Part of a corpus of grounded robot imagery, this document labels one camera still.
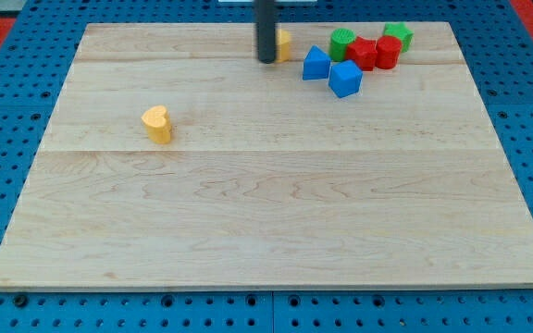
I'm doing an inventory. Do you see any yellow heart block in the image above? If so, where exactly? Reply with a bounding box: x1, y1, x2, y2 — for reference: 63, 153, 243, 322
141, 105, 172, 144

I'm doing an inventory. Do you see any yellow hexagon block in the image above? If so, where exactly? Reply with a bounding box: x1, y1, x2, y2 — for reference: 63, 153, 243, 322
276, 29, 292, 63

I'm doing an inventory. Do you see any light wooden board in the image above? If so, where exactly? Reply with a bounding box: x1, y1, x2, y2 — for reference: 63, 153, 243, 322
0, 22, 533, 292

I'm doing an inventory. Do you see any blue triangle block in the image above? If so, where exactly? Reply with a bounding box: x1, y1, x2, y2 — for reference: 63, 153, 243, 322
302, 45, 331, 80

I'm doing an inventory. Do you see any blue cube block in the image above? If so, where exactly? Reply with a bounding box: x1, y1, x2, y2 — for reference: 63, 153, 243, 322
328, 60, 363, 98

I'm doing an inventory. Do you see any green cylinder block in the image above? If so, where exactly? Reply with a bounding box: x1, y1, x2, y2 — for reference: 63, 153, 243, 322
328, 28, 356, 62

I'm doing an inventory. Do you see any red star block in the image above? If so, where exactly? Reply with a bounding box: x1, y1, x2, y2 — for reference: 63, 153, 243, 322
345, 36, 378, 71

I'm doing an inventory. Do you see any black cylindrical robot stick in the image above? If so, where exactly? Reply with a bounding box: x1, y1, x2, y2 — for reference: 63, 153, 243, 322
254, 0, 277, 64

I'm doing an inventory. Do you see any red cylinder block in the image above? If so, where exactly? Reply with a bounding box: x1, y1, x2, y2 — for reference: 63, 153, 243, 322
375, 35, 403, 69

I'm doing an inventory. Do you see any green pentagon block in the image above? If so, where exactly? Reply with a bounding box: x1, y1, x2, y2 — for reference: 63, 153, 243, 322
383, 22, 414, 53

